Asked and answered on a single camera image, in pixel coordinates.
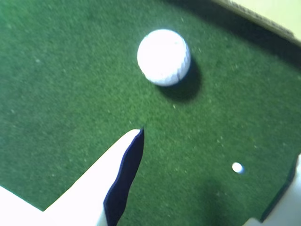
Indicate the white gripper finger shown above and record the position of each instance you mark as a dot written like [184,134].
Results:
[94,188]
[291,207]

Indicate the small distant white golf ball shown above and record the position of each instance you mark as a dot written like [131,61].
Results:
[237,167]

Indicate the large green putting mat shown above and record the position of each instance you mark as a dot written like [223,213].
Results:
[70,94]

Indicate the cardboard box wall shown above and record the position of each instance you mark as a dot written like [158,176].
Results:
[277,16]

